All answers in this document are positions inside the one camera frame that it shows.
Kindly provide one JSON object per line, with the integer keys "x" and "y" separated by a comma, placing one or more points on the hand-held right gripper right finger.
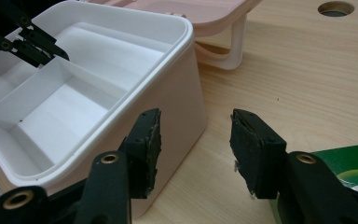
{"x": 258, "y": 155}

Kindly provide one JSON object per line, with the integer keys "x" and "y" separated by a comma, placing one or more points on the green carton box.
{"x": 348, "y": 161}

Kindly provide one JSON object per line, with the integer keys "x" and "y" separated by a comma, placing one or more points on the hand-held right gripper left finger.
{"x": 144, "y": 155}

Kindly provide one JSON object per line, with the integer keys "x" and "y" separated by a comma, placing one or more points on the white divided tray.
{"x": 74, "y": 112}

